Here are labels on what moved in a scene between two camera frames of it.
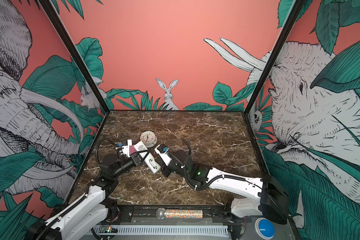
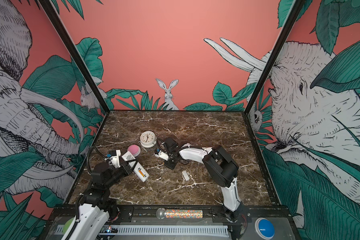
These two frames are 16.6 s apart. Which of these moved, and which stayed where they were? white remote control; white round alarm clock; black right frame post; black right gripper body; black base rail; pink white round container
Moved: white remote control; black right gripper body
Stayed: black right frame post; white round alarm clock; pink white round container; black base rail
